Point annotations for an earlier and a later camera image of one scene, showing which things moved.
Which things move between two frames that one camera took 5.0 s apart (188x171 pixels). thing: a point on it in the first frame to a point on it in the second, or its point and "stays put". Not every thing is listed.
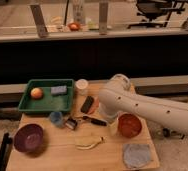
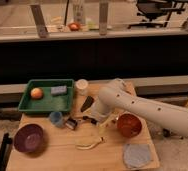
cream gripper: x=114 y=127 to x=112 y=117
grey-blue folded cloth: x=136 y=155 stays put
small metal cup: x=71 y=123 stays put
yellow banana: x=86 y=146 stays put
